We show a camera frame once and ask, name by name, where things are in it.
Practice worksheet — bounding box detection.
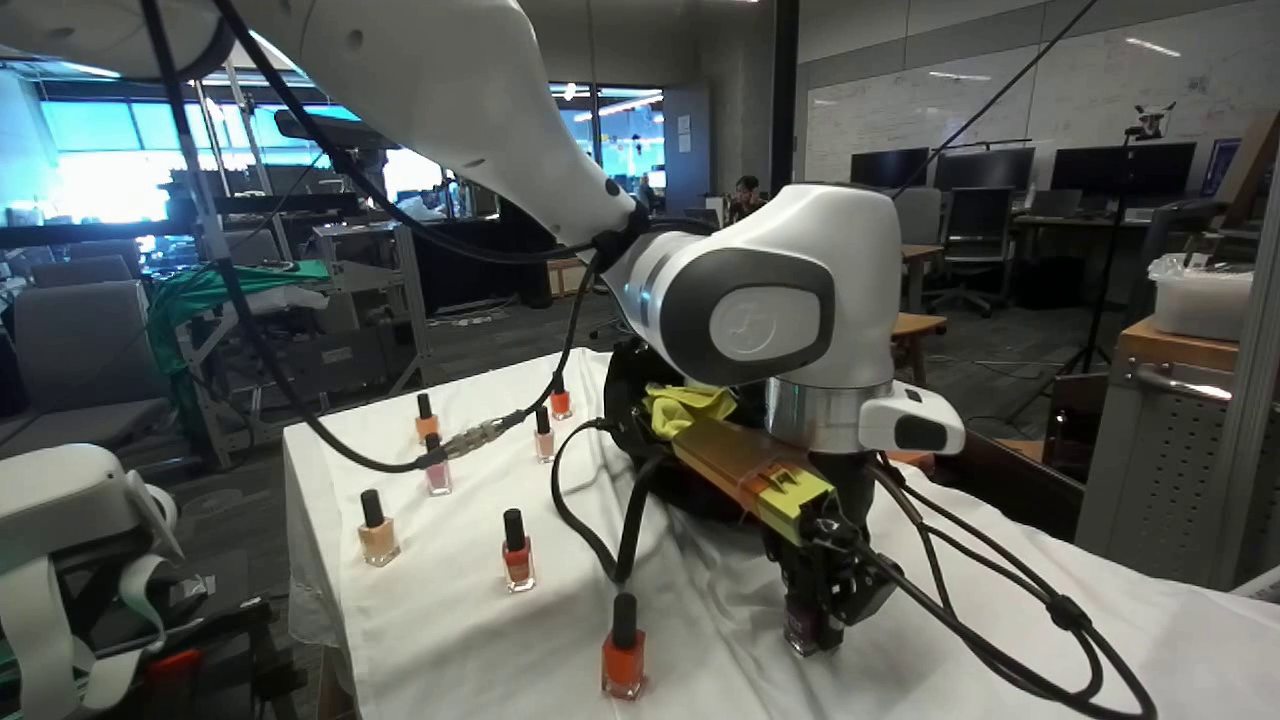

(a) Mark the medium black computer monitor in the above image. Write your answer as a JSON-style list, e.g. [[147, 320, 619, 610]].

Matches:
[[933, 143, 1038, 194]]

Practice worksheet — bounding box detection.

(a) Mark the grey cart with wooden top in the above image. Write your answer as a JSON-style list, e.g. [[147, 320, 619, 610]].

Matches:
[[1070, 315, 1280, 591]]

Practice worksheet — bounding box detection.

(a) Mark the seated person in dark top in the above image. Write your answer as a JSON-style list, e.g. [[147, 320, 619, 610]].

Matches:
[[722, 171, 776, 225]]

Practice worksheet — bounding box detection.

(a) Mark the green cable bundle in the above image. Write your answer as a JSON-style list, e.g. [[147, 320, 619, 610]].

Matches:
[[138, 256, 337, 415]]

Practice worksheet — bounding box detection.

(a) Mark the coral red nail polish bottle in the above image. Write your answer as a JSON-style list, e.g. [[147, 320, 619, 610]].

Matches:
[[496, 502, 538, 595]]

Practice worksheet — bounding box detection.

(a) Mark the black fabric bag with strap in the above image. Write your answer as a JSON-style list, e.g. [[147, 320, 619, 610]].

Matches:
[[546, 337, 802, 591]]

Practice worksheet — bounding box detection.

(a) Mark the black tripod with camera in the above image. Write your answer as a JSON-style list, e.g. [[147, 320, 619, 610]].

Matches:
[[1003, 94, 1183, 415]]

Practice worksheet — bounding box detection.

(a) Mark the grey padded chair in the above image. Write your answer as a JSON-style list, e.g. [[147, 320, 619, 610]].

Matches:
[[0, 271, 173, 454]]

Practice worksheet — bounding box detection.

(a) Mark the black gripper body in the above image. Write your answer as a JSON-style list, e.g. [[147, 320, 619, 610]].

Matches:
[[762, 448, 907, 626]]

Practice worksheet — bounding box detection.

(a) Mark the white tablecloth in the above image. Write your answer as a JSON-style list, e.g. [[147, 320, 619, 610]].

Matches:
[[276, 343, 1280, 720]]

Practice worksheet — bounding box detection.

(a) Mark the small black computer monitor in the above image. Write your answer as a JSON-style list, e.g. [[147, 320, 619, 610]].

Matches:
[[849, 143, 933, 191]]

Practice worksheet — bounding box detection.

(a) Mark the white plastic container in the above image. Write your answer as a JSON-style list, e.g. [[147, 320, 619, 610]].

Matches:
[[1142, 247, 1259, 343]]

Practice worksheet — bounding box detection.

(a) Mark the wide black computer monitor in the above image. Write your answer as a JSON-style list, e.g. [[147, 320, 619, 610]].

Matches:
[[1046, 138, 1201, 205]]

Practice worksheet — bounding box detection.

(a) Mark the long wooden office desk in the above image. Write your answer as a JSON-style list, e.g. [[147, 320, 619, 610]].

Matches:
[[894, 234, 946, 313]]

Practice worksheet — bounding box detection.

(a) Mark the black vertical pole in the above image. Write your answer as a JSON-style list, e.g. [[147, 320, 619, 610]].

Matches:
[[762, 0, 802, 191]]

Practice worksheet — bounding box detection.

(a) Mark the aluminium frame bar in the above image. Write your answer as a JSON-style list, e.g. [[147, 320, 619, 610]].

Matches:
[[1203, 130, 1280, 591]]

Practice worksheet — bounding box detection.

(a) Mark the beige nail polish bottle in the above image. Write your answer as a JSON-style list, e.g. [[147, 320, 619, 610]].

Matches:
[[351, 485, 405, 570]]

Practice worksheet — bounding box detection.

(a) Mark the yellow cloth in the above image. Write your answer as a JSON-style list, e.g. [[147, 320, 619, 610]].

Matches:
[[647, 378, 739, 434]]

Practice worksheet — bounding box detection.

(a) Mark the round wooden stool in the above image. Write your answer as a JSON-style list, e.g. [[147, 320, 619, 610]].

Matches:
[[889, 309, 953, 384]]

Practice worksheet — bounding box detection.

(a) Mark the black stereo camera bar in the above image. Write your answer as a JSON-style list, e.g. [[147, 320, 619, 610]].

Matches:
[[271, 105, 391, 153]]

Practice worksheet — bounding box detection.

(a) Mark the black office chair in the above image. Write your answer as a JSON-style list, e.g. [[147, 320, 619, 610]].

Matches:
[[933, 184, 1014, 315]]

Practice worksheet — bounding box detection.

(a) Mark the red-orange square nail polish bottle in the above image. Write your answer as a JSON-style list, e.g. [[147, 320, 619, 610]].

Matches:
[[599, 589, 653, 703]]

